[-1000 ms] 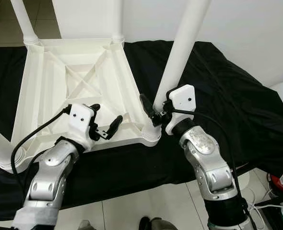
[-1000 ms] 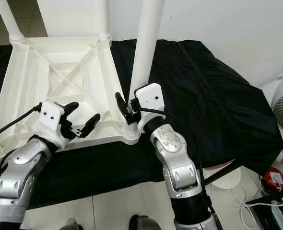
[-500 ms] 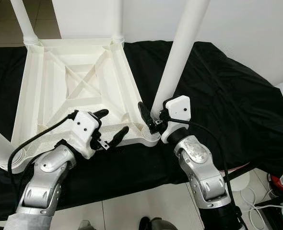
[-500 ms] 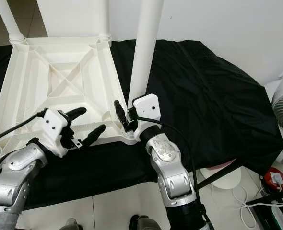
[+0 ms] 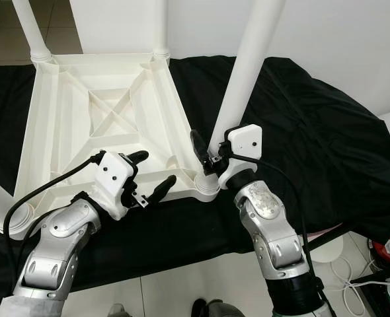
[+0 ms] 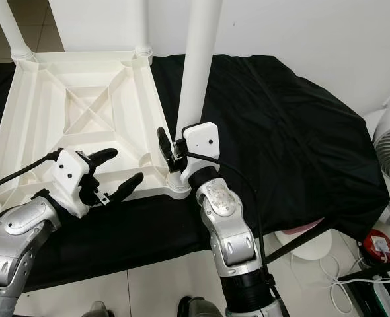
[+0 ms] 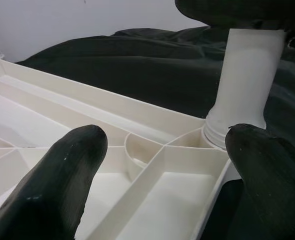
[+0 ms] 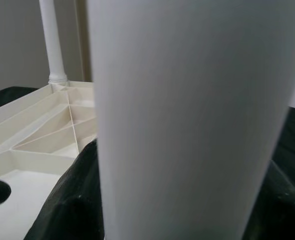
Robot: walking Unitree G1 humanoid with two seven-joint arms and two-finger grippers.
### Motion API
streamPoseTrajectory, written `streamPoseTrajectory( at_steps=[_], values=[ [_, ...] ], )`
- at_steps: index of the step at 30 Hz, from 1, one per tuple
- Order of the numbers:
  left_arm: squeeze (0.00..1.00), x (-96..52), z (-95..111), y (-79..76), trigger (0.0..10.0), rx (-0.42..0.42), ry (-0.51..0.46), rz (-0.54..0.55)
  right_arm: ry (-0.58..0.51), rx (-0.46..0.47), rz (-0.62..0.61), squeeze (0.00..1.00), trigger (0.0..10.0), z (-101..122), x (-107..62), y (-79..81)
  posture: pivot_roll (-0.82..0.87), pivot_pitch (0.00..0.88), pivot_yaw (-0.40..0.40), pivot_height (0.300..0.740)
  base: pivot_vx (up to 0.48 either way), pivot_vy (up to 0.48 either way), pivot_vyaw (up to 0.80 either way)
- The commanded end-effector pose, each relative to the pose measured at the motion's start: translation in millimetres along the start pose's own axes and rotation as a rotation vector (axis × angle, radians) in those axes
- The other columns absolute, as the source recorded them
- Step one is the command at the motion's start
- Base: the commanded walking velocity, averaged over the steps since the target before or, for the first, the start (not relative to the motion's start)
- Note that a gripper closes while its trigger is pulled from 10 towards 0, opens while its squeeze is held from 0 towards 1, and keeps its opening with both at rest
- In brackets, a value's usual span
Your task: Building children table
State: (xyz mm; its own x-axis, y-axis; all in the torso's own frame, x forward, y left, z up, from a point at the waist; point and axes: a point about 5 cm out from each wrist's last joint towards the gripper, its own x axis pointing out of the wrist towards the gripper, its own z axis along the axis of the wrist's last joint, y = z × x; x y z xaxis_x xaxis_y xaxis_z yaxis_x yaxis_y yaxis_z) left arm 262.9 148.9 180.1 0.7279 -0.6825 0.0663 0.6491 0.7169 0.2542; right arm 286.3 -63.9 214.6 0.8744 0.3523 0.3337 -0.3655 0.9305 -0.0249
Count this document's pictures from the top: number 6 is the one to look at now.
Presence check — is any white plastic children table top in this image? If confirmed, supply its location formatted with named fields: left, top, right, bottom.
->
left=0, top=50, right=193, bottom=207

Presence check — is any black tablecloth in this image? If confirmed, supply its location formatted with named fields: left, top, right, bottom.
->
left=0, top=53, right=390, bottom=291

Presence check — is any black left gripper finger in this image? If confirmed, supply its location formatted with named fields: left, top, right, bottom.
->
left=85, top=147, right=119, bottom=170
left=108, top=172, right=145, bottom=203

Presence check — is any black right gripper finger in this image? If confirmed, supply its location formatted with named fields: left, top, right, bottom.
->
left=157, top=126, right=175, bottom=170

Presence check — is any red round cable reel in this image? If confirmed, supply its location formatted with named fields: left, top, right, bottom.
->
left=360, top=229, right=390, bottom=262

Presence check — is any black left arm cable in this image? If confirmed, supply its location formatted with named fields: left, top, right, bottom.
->
left=0, top=150, right=64, bottom=196

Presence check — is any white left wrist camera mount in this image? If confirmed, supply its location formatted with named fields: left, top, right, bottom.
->
left=56, top=148, right=96, bottom=218

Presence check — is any black robot right foot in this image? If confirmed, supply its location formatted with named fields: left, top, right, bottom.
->
left=178, top=295, right=226, bottom=317

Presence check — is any pink flat board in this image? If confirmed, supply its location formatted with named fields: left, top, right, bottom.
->
left=280, top=221, right=322, bottom=238

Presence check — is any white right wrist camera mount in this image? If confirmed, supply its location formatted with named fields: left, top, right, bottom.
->
left=181, top=122, right=221, bottom=183

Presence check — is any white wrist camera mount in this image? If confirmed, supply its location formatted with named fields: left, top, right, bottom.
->
left=181, top=122, right=221, bottom=183
left=56, top=148, right=96, bottom=218

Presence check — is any white round stand base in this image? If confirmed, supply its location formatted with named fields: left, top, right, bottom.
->
left=290, top=234, right=335, bottom=261

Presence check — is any black plastic box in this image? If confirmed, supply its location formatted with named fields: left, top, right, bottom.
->
left=343, top=270, right=390, bottom=317

